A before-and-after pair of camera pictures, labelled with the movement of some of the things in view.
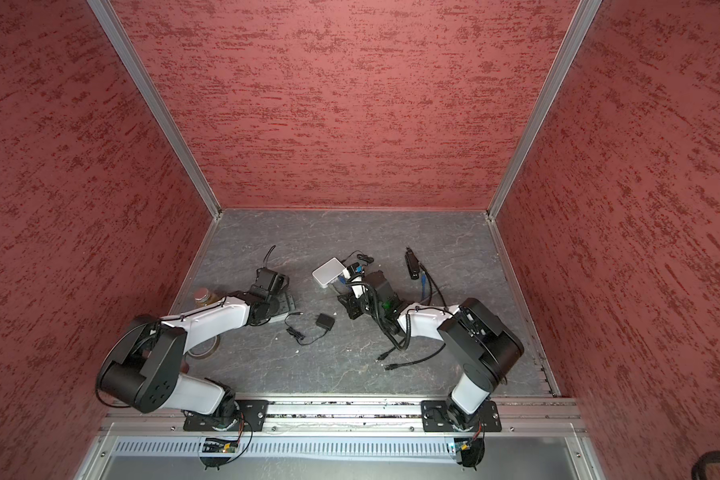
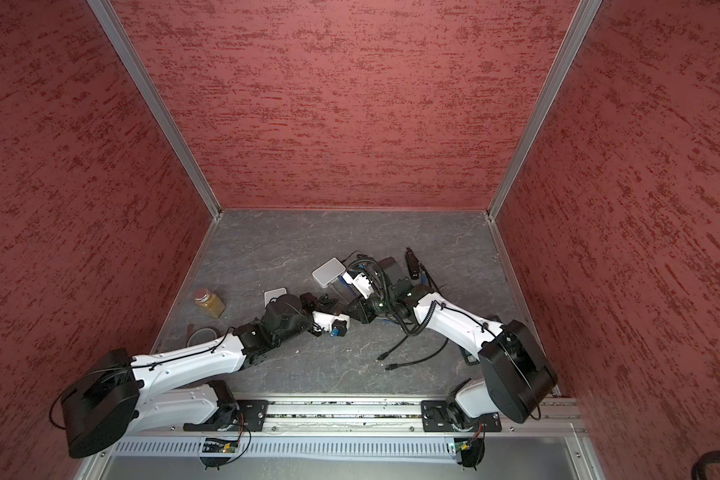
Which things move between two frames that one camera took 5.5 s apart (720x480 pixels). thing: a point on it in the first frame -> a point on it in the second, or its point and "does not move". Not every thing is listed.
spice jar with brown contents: (202, 297) does not move
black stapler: (412, 264) does not move
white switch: (330, 270) does not move
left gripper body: (280, 304) -> (304, 323)
